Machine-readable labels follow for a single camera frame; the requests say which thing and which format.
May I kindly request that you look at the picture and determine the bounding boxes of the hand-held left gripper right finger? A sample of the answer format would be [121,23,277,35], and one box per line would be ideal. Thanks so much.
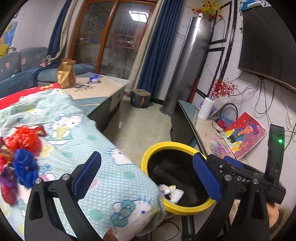
[192,152,270,241]

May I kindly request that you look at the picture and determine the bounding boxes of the blue stool with wooden top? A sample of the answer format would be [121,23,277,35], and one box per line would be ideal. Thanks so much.
[130,88,152,109]

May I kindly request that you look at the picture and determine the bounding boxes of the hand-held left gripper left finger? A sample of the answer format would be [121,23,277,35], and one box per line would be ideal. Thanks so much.
[24,151,103,241]

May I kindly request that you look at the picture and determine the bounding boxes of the grey coffee table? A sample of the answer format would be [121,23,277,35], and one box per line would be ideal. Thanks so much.
[38,73,130,132]

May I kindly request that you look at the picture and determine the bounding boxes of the yellow rimmed trash bin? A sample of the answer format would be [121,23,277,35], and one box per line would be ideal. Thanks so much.
[141,142,218,216]

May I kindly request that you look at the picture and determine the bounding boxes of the colourful figure painting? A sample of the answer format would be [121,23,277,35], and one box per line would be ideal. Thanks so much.
[222,112,268,160]

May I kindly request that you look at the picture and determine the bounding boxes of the white ribbed vase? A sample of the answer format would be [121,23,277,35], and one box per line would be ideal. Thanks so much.
[198,97,213,120]

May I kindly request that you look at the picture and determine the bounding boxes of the wooden framed glass door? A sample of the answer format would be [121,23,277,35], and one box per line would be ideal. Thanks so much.
[68,0,158,80]

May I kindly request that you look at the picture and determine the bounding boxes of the red long tube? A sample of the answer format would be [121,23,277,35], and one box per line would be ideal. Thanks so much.
[189,76,200,103]

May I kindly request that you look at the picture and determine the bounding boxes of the purple snack wrapper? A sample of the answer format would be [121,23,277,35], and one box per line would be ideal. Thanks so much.
[0,160,18,188]

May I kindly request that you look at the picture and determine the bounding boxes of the yellow red artificial flowers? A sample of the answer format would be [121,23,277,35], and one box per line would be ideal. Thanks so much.
[187,0,222,19]

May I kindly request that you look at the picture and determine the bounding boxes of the red plastic bag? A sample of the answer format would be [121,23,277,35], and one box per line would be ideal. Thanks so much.
[5,126,42,156]

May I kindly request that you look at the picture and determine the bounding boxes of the blue window curtain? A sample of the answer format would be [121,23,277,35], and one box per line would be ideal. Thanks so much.
[47,0,74,63]
[129,0,185,102]

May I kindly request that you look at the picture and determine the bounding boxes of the blue heart print sofa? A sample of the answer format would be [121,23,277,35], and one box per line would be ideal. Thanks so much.
[0,46,96,99]

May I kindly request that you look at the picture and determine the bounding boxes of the country map poster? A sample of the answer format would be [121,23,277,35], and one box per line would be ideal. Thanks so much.
[0,21,18,50]

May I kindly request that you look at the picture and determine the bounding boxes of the red snack wrapper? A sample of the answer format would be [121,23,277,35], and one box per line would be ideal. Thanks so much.
[32,125,47,137]

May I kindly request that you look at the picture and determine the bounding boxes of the black handled basket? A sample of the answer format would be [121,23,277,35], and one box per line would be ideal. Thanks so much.
[217,103,238,130]

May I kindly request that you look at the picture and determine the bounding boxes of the red blanket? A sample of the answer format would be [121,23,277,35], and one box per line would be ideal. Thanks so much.
[0,83,63,110]

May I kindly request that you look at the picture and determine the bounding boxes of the brown paper bag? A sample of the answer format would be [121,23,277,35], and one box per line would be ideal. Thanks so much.
[57,59,77,89]

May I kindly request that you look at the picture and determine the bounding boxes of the blue plastic wrapper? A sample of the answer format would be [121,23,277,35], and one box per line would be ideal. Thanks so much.
[12,148,39,189]

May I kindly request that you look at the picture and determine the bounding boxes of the cartoon cat printed blanket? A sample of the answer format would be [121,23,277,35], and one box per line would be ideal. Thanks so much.
[0,89,167,241]

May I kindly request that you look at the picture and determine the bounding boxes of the white vase with red berries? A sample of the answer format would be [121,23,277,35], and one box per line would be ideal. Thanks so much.
[196,97,229,120]

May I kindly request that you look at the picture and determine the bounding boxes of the grey tower air conditioner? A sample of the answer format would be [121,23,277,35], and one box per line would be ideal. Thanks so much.
[159,17,212,117]

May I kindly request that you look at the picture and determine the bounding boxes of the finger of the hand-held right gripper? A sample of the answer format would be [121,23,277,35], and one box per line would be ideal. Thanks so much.
[207,154,234,176]
[223,155,258,176]

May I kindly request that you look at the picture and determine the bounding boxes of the person's right forearm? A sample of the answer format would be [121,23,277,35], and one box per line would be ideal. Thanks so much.
[266,200,293,234]

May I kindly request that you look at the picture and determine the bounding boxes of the clear plastic bead box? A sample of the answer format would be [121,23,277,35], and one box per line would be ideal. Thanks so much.
[210,137,234,158]

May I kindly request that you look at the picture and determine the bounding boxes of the long television cabinet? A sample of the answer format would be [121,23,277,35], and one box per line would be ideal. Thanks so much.
[170,100,269,241]

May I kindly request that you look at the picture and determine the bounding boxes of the red snack packet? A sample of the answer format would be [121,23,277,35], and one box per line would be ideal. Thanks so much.
[0,181,19,205]

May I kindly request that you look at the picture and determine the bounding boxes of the wall mounted television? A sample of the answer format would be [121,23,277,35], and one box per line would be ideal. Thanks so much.
[238,6,296,93]

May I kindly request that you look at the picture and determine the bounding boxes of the blue white carton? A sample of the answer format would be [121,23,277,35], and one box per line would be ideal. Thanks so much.
[239,0,269,11]

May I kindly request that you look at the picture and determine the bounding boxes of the dark cloth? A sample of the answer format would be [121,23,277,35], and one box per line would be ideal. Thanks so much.
[38,56,62,69]

